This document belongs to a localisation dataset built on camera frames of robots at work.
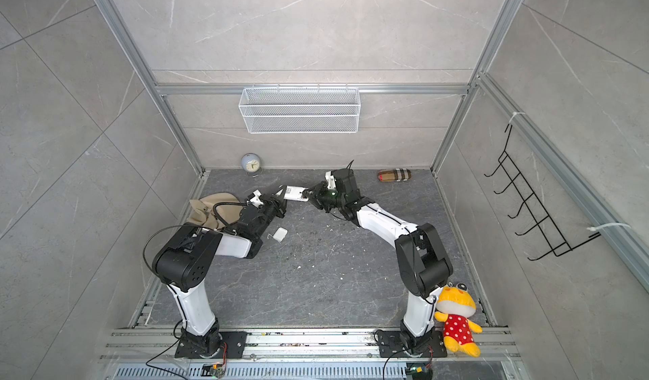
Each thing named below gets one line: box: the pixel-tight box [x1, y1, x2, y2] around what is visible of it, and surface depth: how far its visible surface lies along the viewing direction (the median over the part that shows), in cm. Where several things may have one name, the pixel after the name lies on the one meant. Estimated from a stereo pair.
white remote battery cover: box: [272, 227, 289, 243], surface depth 100 cm
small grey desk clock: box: [240, 152, 262, 179], surface depth 117 cm
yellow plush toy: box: [433, 282, 484, 358], surface depth 74 cm
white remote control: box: [283, 185, 310, 202], surface depth 88 cm
